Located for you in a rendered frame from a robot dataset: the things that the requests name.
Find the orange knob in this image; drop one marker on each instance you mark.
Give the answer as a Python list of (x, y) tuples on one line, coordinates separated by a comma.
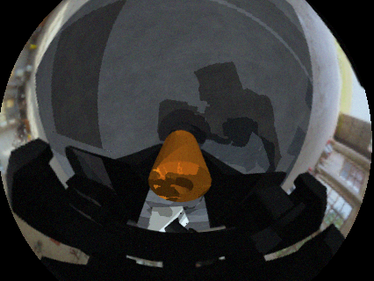
[(180, 172)]

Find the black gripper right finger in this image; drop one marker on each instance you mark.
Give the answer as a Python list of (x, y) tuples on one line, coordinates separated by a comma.
[(230, 189)]

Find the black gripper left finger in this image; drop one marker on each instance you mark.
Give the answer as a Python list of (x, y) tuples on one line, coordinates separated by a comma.
[(125, 177)]

